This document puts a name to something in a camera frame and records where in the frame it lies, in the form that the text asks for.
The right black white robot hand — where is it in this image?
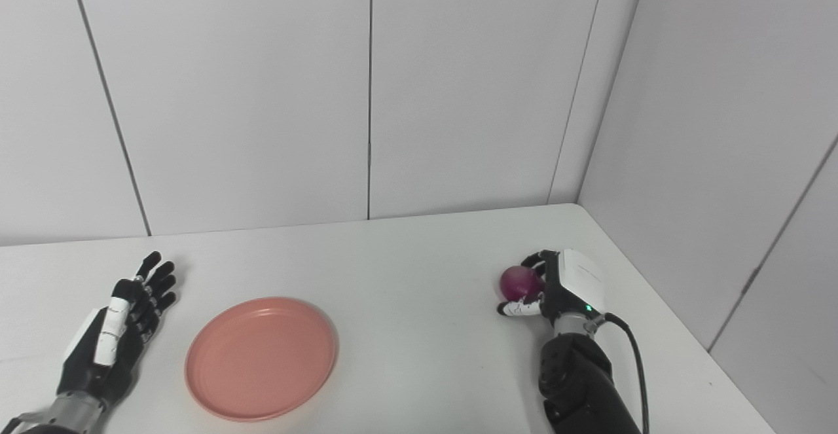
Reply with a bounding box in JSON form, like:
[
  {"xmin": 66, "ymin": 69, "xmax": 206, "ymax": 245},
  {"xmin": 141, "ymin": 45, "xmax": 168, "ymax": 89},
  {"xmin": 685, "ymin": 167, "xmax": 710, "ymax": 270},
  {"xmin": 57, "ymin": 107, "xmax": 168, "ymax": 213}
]
[{"xmin": 496, "ymin": 248, "xmax": 607, "ymax": 327}]

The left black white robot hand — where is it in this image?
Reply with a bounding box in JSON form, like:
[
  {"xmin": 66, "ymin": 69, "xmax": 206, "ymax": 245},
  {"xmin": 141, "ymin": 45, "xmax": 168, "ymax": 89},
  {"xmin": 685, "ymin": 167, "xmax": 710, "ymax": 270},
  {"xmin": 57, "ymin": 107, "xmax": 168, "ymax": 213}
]
[{"xmin": 55, "ymin": 251, "xmax": 178, "ymax": 410}]

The purple red onion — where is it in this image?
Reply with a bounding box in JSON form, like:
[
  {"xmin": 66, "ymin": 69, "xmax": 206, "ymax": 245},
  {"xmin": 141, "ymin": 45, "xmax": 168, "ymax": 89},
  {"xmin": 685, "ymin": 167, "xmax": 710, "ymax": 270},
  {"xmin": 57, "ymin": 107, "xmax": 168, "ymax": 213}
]
[{"xmin": 500, "ymin": 264, "xmax": 546, "ymax": 304}]

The pink round plate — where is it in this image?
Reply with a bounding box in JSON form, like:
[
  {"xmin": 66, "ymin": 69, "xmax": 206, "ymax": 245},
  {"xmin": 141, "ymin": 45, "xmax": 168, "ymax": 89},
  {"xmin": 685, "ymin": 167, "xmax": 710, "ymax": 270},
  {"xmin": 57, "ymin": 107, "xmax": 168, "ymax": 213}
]
[{"xmin": 184, "ymin": 297, "xmax": 339, "ymax": 422}]

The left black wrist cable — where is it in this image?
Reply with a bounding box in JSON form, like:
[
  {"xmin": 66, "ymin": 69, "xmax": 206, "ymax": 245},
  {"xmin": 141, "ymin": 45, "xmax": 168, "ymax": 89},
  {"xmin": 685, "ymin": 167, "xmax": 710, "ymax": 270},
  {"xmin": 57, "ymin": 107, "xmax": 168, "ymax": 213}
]
[{"xmin": 0, "ymin": 410, "xmax": 41, "ymax": 434}]

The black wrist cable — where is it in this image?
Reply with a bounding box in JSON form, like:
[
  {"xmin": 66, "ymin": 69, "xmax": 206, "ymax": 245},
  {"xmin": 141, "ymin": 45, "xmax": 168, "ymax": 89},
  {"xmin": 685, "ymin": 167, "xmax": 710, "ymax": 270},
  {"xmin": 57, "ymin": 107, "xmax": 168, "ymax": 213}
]
[
  {"xmin": 0, "ymin": 410, "xmax": 41, "ymax": 434},
  {"xmin": 602, "ymin": 312, "xmax": 651, "ymax": 434}
]

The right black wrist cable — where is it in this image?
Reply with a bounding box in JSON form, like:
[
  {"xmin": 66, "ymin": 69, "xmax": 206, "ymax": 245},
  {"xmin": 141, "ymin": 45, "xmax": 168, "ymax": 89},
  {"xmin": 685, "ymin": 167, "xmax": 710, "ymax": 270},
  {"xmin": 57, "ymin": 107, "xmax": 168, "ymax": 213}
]
[{"xmin": 602, "ymin": 312, "xmax": 651, "ymax": 434}]

